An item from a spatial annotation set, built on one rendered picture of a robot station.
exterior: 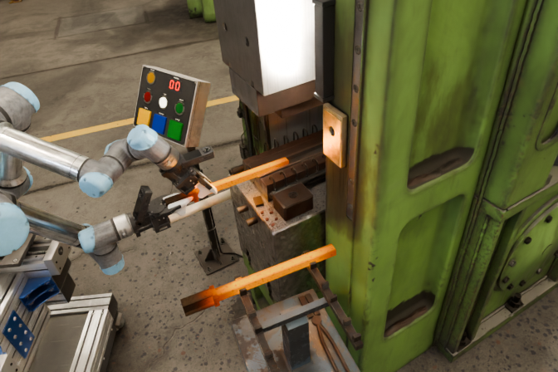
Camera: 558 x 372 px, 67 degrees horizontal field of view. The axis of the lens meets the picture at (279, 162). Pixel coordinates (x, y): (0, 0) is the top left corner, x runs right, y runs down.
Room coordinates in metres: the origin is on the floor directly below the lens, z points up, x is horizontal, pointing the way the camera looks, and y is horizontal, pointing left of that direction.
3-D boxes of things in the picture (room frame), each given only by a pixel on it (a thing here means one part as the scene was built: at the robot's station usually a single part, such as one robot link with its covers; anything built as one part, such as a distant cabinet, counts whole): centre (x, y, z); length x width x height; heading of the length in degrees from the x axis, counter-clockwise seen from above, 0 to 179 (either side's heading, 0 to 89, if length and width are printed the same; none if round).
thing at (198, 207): (1.48, 0.33, 0.62); 0.44 x 0.05 x 0.05; 117
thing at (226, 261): (1.67, 0.42, 0.05); 0.22 x 0.22 x 0.09; 27
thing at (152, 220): (1.01, 0.44, 0.99); 0.12 x 0.08 x 0.09; 117
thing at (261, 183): (1.30, -0.09, 0.96); 0.42 x 0.20 x 0.09; 117
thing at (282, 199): (1.08, -0.04, 0.95); 0.12 x 0.08 x 0.06; 117
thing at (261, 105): (1.30, -0.09, 1.32); 0.42 x 0.20 x 0.10; 117
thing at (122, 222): (0.97, 0.51, 1.00); 0.08 x 0.05 x 0.08; 27
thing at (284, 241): (1.26, -0.13, 0.69); 0.56 x 0.38 x 0.45; 117
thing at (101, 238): (0.94, 0.58, 0.99); 0.11 x 0.08 x 0.09; 117
